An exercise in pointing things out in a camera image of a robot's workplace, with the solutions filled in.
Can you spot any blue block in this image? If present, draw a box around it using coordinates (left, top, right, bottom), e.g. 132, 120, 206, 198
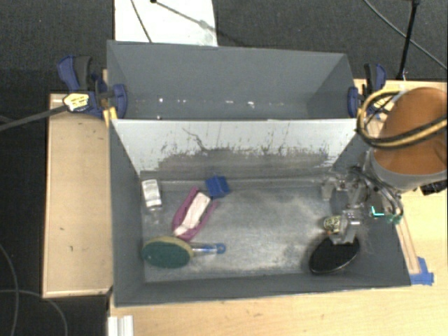
204, 174, 231, 200

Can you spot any grey metal bin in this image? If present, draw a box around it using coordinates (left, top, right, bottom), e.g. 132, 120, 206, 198
104, 39, 412, 308

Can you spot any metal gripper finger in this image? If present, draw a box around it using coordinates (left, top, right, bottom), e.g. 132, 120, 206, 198
341, 209, 362, 246
322, 215, 344, 245

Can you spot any pale wood board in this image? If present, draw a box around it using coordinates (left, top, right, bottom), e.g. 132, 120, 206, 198
41, 92, 115, 299

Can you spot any black cylinder on white bracket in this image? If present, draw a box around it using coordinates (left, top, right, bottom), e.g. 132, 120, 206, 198
419, 181, 448, 197

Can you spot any clear tube with blue cap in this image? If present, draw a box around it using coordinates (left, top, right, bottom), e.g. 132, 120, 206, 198
190, 242, 228, 257

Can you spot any green round scouring pad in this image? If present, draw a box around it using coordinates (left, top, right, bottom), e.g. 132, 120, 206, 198
140, 235, 195, 270

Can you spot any black oval object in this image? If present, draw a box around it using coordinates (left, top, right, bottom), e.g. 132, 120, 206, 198
307, 236, 361, 276

